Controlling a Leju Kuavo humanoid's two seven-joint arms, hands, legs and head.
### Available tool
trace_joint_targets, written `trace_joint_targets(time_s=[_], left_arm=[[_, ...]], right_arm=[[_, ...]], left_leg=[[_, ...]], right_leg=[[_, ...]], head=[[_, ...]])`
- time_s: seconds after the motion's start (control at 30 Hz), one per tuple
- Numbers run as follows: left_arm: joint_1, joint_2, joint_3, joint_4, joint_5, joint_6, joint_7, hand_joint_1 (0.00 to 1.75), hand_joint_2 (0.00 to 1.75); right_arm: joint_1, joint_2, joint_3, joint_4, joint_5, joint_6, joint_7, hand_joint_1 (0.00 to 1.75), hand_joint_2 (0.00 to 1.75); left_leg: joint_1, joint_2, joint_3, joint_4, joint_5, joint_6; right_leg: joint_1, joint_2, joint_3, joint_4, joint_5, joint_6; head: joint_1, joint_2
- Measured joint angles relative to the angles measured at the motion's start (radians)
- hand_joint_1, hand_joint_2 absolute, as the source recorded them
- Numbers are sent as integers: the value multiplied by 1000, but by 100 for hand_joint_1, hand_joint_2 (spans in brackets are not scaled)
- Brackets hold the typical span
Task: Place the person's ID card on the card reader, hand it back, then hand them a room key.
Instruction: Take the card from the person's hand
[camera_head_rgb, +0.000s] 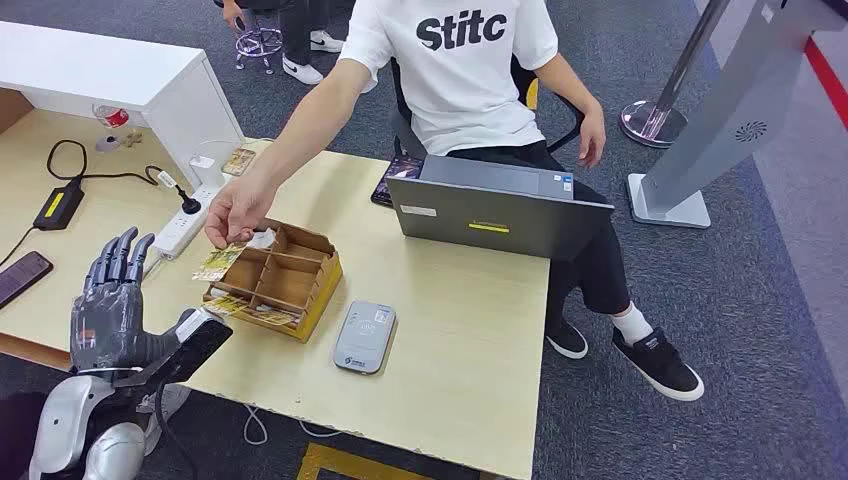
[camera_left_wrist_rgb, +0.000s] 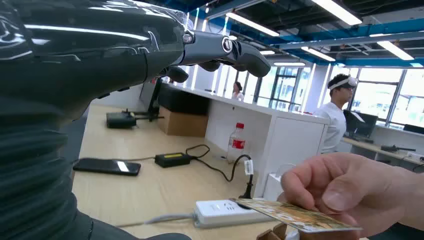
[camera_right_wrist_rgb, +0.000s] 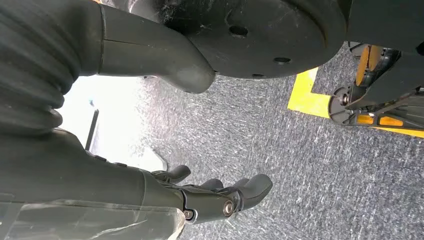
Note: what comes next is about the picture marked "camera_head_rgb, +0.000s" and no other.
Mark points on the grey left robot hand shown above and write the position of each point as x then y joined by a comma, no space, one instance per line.
106,318

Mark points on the dark smartphone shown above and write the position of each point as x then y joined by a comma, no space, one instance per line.
23,275

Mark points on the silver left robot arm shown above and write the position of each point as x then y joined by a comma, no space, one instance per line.
66,417

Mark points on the grey kiosk stand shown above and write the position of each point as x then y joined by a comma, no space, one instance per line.
729,112

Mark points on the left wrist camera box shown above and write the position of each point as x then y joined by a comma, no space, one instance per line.
199,344

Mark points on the yellow patterned card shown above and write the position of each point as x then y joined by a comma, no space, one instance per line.
238,162
272,317
225,305

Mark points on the brown cardboard organiser box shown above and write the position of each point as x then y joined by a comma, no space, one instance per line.
285,278

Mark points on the black power adapter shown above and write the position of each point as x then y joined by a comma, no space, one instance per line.
60,205

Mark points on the person's left forearm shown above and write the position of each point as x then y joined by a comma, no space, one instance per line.
570,85

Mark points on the chrome stanchion post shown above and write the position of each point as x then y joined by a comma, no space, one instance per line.
652,122

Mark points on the person's right forearm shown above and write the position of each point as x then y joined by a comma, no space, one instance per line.
301,136

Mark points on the chrome stool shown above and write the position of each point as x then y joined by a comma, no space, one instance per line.
258,43

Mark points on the grey laptop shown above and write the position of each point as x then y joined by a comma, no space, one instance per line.
497,218

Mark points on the person's right hand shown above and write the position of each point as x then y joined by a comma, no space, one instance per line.
235,208

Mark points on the white power strip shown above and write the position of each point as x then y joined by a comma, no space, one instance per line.
179,228

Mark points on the white crumpled tissue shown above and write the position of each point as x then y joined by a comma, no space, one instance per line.
263,239

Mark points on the person's left hand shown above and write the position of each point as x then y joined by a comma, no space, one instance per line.
591,136

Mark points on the yellow ID card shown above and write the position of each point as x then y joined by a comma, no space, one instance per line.
218,264

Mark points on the small grey disc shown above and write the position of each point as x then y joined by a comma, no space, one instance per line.
107,144

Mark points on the white shelf cabinet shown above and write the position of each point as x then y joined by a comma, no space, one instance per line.
99,66

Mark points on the white charger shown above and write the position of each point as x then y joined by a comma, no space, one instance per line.
202,162

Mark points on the grey card reader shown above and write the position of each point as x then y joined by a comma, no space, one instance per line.
364,338

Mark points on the person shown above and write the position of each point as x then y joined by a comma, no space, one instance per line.
295,26
457,86

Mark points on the clear bottle red label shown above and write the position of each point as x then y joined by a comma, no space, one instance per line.
114,118

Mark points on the black office chair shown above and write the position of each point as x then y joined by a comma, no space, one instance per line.
401,126

